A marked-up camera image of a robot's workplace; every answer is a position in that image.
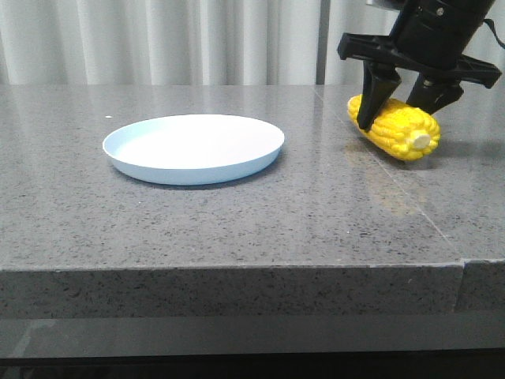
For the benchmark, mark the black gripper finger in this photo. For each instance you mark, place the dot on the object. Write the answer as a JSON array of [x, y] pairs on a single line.
[[380, 81], [431, 95]]

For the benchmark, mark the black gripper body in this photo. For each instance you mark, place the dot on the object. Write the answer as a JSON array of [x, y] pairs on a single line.
[[428, 37]]

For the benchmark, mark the yellow corn cob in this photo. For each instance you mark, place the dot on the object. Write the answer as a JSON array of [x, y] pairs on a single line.
[[404, 132]]

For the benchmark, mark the light blue round plate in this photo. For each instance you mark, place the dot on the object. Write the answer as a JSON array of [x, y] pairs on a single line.
[[194, 149]]

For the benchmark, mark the white pleated curtain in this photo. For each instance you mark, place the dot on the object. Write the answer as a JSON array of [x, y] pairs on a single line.
[[183, 42]]

